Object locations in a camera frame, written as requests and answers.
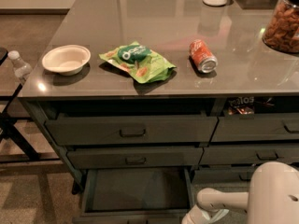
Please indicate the drawer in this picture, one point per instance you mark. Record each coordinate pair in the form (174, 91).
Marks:
(93, 158)
(250, 154)
(257, 127)
(79, 131)
(222, 174)
(136, 196)

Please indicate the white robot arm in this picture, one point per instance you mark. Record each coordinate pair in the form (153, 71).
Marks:
(272, 198)

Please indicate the snack packet in drawer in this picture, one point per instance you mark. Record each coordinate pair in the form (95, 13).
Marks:
(241, 105)

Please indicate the green snack bag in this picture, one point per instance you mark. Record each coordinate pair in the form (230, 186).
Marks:
(141, 63)

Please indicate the red soda can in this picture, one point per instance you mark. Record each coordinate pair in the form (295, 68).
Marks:
(204, 60)

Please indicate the white paper bowl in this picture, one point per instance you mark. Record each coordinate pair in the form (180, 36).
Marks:
(66, 60)

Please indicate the clear plastic water bottle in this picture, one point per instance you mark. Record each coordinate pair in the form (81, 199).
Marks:
(22, 69)

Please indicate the black side table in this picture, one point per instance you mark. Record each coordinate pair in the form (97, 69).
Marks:
(21, 140)

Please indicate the glass jar of snacks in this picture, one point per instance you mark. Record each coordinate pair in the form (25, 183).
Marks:
(282, 32)

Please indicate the dark cabinet frame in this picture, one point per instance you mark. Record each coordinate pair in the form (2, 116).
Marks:
(51, 107)

